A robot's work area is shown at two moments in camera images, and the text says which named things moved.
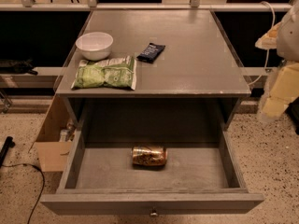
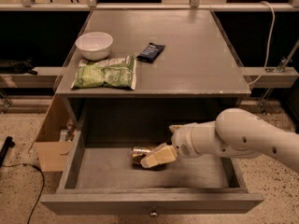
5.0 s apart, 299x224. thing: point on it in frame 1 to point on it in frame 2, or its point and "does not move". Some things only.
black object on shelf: [17, 67] does not move
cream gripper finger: [285, 89] to [164, 153]
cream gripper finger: [269, 40] to [176, 128]
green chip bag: [110, 72] does not move
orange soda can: [149, 155] does not move
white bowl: [95, 46] does not move
